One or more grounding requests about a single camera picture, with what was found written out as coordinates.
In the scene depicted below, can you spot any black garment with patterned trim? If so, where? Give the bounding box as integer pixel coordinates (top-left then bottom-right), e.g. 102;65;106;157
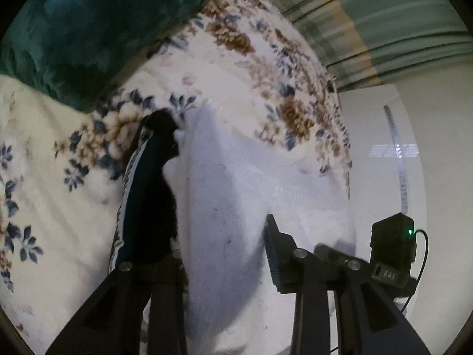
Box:
109;111;179;272

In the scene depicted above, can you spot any white knit sweater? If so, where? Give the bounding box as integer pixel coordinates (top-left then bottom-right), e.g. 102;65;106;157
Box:
147;104;356;354

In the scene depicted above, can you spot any floral bed blanket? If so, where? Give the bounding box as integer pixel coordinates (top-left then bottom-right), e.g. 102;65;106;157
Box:
1;0;350;354

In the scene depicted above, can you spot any green striped right curtain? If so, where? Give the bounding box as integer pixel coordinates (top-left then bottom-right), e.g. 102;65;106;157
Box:
275;0;472;91

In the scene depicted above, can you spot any dark green velvet quilt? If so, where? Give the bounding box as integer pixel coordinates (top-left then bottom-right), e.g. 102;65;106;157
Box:
1;0;207;112

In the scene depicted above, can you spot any black cable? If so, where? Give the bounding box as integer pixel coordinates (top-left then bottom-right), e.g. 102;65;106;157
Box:
328;228;431;354

